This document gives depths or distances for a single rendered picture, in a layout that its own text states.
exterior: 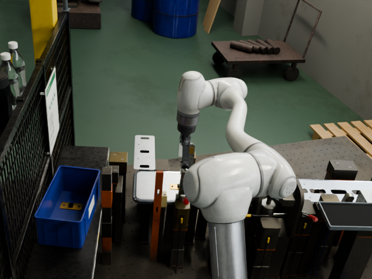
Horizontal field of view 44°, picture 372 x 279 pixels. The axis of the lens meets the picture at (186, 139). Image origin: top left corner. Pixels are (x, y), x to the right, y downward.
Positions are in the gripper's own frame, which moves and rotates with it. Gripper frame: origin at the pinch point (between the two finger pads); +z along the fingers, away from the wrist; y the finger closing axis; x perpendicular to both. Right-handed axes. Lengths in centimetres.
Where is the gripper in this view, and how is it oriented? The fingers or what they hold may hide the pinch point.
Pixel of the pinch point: (182, 162)
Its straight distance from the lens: 195.5
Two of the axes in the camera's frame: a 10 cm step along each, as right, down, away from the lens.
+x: -9.9, -0.5, -1.1
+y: -0.6, -5.5, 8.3
